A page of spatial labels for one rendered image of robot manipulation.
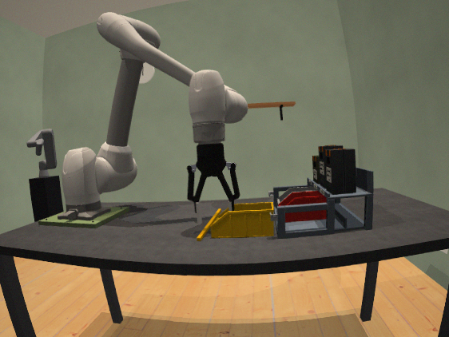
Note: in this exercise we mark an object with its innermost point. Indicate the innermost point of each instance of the yellow retaining rail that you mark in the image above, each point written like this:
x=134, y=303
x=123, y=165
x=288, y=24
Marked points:
x=202, y=234

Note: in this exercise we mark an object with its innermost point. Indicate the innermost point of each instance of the red open bin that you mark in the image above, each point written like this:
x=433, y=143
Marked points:
x=304, y=198

